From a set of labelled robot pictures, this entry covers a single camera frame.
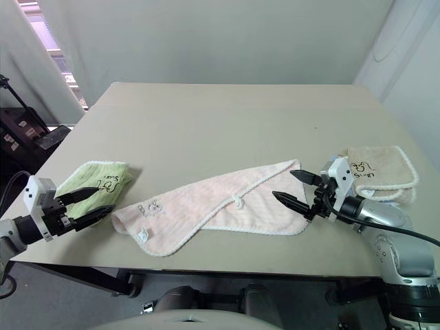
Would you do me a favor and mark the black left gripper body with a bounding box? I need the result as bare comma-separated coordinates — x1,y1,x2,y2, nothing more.
43,192,79,239

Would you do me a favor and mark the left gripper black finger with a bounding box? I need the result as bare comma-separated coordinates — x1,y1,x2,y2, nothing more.
56,186,101,208
70,204,116,232

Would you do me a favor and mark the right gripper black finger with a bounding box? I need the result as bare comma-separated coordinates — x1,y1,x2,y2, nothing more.
271,190,311,217
289,168,323,187

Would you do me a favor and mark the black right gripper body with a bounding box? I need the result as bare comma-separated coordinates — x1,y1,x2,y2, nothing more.
303,181,340,221

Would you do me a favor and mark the pink towel with white trim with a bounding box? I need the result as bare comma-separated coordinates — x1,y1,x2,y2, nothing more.
111,158,310,257

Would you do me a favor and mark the green towel with white trim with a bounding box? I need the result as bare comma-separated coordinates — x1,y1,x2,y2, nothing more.
54,160,135,228

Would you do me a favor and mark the beige towel with white trim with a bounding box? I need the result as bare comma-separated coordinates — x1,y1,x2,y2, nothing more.
338,145,420,208

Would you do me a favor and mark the black flat case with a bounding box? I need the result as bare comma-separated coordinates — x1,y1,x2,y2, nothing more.
33,124,74,151

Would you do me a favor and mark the black equipment case with stickers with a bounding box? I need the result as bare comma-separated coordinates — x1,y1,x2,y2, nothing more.
0,106,46,173

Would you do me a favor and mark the dark rounded shape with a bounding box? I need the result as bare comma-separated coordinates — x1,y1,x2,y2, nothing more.
156,285,208,316
239,283,287,322

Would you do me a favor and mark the black tripod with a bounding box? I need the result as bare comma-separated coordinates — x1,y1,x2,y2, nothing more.
0,74,49,137

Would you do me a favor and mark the grey robot torso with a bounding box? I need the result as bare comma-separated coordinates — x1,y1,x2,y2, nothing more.
87,308,276,330

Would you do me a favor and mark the window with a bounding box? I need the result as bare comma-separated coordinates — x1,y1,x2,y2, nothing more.
20,0,91,113

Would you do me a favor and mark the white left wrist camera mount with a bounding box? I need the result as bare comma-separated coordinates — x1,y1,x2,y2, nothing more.
23,175,58,241

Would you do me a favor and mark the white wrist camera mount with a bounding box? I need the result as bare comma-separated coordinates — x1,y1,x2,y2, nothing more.
23,175,58,241
319,156,355,221

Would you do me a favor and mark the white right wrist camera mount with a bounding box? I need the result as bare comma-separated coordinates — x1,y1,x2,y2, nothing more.
319,156,355,221

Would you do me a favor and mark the black table frame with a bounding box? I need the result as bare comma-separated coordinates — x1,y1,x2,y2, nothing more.
9,260,391,307

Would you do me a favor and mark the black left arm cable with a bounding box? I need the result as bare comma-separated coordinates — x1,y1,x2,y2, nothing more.
0,170,32,210

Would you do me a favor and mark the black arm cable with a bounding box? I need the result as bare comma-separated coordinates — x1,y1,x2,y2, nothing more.
322,194,440,248
0,170,32,210

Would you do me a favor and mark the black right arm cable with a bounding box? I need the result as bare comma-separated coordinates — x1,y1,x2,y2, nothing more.
322,194,440,248

